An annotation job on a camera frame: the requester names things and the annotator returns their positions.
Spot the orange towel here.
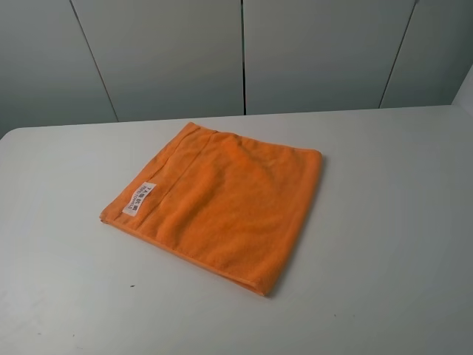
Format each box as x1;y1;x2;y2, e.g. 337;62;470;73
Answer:
100;123;323;296

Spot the white towel label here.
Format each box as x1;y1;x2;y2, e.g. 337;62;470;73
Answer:
122;182;156;217

